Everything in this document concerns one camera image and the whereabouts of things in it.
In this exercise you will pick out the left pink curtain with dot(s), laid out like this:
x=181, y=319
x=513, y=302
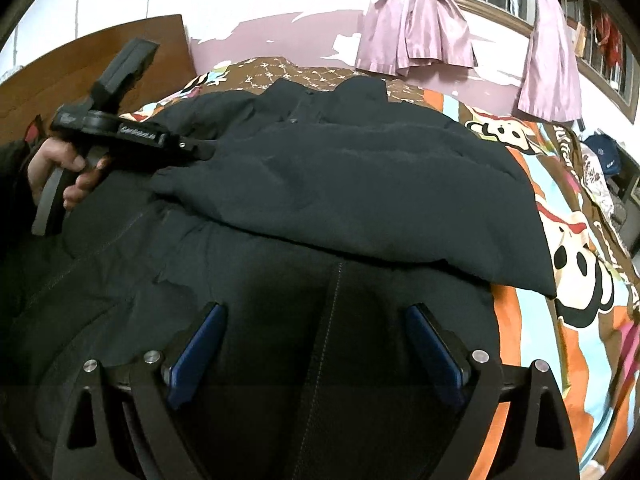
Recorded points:
x=399, y=35

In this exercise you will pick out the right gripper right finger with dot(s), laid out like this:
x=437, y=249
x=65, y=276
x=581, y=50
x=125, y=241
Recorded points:
x=489, y=419

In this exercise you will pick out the right pink curtain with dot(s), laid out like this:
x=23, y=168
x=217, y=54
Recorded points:
x=550, y=88

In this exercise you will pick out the large black jacket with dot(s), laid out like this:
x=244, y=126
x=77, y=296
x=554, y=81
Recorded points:
x=321, y=219

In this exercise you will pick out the colourful cartoon bedspread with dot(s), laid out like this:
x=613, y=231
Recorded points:
x=588, y=330

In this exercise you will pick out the brown wooden headboard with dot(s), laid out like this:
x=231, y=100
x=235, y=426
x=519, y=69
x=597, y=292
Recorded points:
x=67, y=73

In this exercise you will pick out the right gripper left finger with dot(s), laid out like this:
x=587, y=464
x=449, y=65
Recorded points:
x=119, y=421

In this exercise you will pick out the pink curtain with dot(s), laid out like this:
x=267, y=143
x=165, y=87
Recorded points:
x=550, y=88
x=399, y=35

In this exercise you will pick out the brown wooden window frame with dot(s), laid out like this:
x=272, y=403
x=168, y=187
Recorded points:
x=602, y=54

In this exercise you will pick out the dark blue cap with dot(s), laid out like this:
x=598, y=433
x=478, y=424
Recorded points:
x=607, y=152

